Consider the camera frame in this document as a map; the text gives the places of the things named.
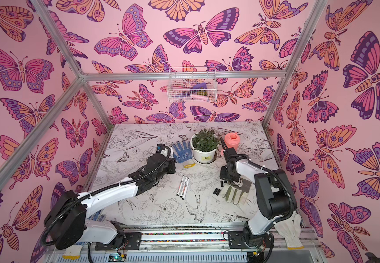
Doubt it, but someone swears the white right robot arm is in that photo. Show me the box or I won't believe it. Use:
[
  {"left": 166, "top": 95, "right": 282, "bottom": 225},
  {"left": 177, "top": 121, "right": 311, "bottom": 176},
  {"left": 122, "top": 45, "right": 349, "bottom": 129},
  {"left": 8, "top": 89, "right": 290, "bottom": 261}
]
[{"left": 219, "top": 148, "right": 297, "bottom": 247}]

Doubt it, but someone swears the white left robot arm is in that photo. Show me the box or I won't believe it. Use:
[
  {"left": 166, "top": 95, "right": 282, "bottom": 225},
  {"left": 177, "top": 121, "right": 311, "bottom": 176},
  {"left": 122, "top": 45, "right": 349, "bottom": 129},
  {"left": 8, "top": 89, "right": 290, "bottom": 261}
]
[{"left": 40, "top": 145, "right": 176, "bottom": 250}]

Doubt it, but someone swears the blue dotted knit glove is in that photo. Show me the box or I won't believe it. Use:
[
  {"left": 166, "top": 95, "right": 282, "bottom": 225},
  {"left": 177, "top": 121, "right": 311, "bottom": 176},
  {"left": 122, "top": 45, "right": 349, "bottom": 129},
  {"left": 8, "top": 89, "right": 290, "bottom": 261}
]
[{"left": 172, "top": 141, "right": 193, "bottom": 163}]

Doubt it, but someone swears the beige leather work glove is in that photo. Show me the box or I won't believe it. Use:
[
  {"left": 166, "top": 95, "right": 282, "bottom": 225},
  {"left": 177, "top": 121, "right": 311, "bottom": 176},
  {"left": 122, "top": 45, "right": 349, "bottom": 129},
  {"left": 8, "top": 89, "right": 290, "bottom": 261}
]
[{"left": 221, "top": 179, "right": 252, "bottom": 205}]

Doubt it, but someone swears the white potted green plant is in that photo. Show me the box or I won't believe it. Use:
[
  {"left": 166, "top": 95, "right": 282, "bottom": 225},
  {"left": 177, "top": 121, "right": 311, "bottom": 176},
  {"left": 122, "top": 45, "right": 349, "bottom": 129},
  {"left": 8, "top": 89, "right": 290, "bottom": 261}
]
[{"left": 191, "top": 129, "right": 219, "bottom": 164}]

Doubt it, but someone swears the white cotton glove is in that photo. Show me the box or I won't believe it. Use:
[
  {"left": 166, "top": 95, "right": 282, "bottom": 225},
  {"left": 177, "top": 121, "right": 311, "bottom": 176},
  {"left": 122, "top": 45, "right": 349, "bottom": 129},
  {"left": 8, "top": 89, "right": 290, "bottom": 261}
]
[{"left": 274, "top": 211, "right": 304, "bottom": 250}]

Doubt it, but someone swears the blue dotted glove at base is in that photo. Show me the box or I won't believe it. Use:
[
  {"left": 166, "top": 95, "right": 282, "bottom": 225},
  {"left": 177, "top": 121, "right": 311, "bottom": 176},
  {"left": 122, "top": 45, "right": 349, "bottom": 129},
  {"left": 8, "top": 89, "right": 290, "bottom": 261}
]
[{"left": 88, "top": 210, "right": 106, "bottom": 222}]

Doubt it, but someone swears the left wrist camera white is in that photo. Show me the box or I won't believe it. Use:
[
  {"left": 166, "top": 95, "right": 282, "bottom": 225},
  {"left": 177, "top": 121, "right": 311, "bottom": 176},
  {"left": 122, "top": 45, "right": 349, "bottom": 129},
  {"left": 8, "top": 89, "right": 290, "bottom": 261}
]
[{"left": 156, "top": 144, "right": 171, "bottom": 157}]

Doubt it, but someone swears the white wire wall basket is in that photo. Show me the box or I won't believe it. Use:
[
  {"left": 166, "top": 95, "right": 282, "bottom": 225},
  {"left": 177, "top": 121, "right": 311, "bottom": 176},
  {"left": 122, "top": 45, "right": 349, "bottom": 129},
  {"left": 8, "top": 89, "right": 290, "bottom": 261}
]
[{"left": 166, "top": 66, "right": 218, "bottom": 103}]

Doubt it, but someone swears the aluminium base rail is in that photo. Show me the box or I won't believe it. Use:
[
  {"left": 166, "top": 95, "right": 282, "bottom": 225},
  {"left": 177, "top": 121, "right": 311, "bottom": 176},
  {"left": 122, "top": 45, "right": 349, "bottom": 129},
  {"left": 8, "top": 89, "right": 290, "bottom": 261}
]
[{"left": 45, "top": 225, "right": 322, "bottom": 263}]

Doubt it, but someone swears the aluminium frame horizontal bar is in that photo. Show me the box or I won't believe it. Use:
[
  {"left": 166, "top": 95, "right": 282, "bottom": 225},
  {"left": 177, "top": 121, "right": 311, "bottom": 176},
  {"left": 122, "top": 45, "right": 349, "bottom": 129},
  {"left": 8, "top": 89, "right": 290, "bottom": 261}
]
[{"left": 82, "top": 70, "right": 286, "bottom": 82}]

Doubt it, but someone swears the aluminium frame post left rear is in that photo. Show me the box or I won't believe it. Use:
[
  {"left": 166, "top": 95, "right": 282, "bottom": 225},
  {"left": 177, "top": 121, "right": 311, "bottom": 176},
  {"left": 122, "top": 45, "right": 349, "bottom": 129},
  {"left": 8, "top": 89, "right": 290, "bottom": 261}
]
[{"left": 31, "top": 0, "right": 112, "bottom": 129}]

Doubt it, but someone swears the aluminium frame post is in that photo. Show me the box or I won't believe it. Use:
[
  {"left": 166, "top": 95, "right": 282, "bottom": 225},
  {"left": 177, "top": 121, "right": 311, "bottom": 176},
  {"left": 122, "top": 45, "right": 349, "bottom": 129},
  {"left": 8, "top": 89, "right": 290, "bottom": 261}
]
[
  {"left": 262, "top": 0, "right": 328, "bottom": 128},
  {"left": 31, "top": 0, "right": 112, "bottom": 129}
]

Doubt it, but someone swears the aluminium frame post right rear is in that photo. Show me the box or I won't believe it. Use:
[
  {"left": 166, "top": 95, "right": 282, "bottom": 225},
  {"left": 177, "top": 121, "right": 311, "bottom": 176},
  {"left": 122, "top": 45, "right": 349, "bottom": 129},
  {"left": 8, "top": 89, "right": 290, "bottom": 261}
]
[{"left": 262, "top": 0, "right": 328, "bottom": 128}]

